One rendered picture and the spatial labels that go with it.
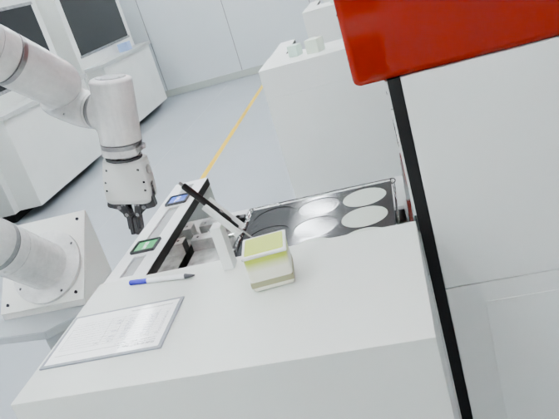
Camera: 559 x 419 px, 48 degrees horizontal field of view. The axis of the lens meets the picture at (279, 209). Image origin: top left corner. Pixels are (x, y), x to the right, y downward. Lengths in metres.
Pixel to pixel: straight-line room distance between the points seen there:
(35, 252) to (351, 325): 0.88
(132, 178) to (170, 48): 8.38
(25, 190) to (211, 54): 4.49
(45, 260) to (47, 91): 0.54
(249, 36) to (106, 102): 8.15
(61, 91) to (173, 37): 8.48
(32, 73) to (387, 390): 0.74
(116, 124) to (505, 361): 0.87
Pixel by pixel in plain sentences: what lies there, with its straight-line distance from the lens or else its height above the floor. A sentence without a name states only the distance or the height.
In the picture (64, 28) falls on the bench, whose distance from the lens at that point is 7.63.
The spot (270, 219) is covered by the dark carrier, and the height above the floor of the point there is 0.90.
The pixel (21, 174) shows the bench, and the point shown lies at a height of 0.39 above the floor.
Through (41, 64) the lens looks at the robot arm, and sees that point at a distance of 1.14.
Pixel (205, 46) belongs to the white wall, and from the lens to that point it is 9.53.
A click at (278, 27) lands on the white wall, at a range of 9.30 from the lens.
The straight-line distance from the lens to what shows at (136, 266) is 1.34.
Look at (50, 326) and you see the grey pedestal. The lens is 1.60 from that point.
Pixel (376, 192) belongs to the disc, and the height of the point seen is 0.90.
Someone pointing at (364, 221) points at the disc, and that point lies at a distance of 1.34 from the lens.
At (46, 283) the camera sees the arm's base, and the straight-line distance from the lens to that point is 1.63.
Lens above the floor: 1.45
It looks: 21 degrees down
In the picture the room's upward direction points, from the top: 17 degrees counter-clockwise
